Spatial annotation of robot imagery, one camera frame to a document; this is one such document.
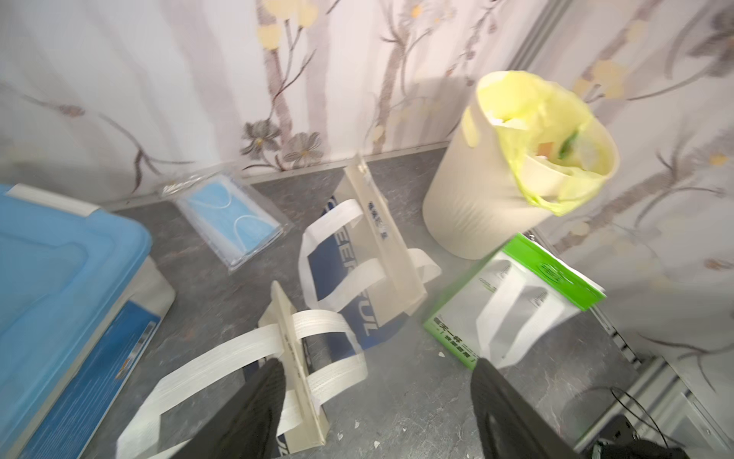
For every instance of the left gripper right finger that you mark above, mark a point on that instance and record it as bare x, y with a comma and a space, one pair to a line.
508, 426

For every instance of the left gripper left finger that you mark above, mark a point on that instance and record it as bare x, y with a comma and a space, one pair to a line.
246, 427

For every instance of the blue paper bag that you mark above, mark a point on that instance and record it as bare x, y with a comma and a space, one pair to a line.
353, 261
279, 336

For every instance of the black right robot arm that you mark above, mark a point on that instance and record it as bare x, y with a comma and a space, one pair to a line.
619, 439

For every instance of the green white paper bag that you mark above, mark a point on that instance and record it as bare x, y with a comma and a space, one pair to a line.
514, 297

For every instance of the bagged blue face masks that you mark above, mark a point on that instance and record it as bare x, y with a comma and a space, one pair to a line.
236, 221

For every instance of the blue lidded storage box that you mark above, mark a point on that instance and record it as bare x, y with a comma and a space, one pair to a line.
81, 298

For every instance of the cream trash bin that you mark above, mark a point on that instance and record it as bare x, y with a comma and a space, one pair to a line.
473, 206

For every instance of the yellow-green bin liner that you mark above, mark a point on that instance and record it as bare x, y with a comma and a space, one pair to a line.
559, 154

